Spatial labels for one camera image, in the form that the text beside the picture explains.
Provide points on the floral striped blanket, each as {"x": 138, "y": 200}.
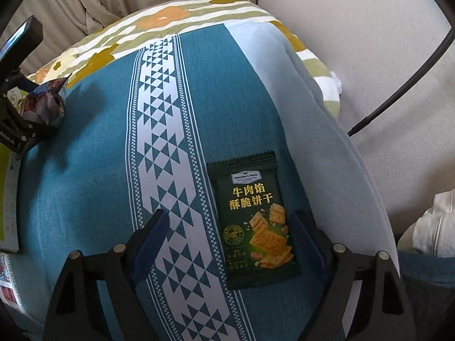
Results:
{"x": 170, "y": 14}

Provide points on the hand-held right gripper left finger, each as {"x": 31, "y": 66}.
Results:
{"x": 156, "y": 241}

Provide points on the grey cartoon snack packet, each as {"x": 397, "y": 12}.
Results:
{"x": 44, "y": 103}

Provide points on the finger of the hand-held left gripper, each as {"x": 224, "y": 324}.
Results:
{"x": 25, "y": 84}

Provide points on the white cloth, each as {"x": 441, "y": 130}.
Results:
{"x": 437, "y": 223}

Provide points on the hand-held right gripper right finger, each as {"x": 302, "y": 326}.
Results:
{"x": 309, "y": 234}

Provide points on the dark green cracker packet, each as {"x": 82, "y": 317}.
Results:
{"x": 254, "y": 220}

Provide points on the green cardboard box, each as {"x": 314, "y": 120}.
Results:
{"x": 5, "y": 170}

